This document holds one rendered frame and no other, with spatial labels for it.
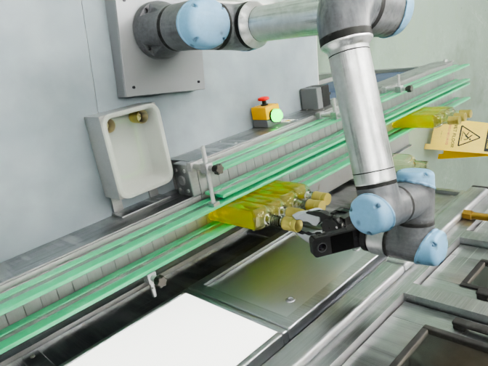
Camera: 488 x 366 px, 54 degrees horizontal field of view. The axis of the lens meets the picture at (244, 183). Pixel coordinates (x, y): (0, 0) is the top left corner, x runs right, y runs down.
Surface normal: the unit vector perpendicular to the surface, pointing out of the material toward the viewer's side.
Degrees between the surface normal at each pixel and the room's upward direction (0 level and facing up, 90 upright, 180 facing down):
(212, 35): 9
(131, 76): 3
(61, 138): 0
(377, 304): 90
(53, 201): 0
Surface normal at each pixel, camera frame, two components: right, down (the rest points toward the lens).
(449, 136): -0.49, -0.20
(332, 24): -0.63, 0.01
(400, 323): -0.17, -0.94
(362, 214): -0.73, 0.18
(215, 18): 0.58, 0.17
